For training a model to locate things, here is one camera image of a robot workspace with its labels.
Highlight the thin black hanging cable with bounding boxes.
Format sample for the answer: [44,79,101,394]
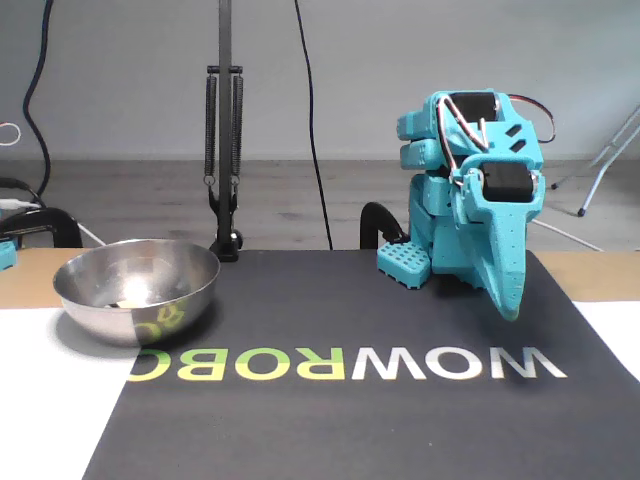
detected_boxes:
[293,0,335,251]

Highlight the teal moving gripper finger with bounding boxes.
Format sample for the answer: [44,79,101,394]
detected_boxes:
[478,201,535,322]

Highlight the wrist servo wire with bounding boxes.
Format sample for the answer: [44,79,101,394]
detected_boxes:
[509,94,557,146]

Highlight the dark blue hanging cable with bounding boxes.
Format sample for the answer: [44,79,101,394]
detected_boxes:
[22,0,55,209]

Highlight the black table clamp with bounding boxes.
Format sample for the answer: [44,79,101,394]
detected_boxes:
[359,201,406,250]
[0,207,84,250]

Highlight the gripper servo wire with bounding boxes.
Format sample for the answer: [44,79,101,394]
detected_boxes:
[434,95,491,171]

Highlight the short white cable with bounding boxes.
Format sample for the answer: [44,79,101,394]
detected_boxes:
[74,222,108,248]

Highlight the metal bowl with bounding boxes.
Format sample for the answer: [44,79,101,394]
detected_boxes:
[52,238,221,349]

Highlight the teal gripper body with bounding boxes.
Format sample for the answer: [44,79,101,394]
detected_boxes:
[449,154,546,222]

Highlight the black looped cable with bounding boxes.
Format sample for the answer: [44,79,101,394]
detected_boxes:
[0,177,44,207]

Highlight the teal fixed gripper finger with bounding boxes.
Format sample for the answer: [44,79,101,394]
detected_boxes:
[452,214,496,301]

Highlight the black WOWROBO mat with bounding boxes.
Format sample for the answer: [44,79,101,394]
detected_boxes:
[81,248,640,480]

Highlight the long white cable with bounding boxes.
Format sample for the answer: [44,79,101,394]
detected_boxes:
[537,219,605,252]

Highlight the small teal block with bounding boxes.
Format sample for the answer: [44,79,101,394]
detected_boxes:
[0,238,19,272]

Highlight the white tripod legs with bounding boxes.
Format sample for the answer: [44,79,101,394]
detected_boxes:
[549,104,640,219]

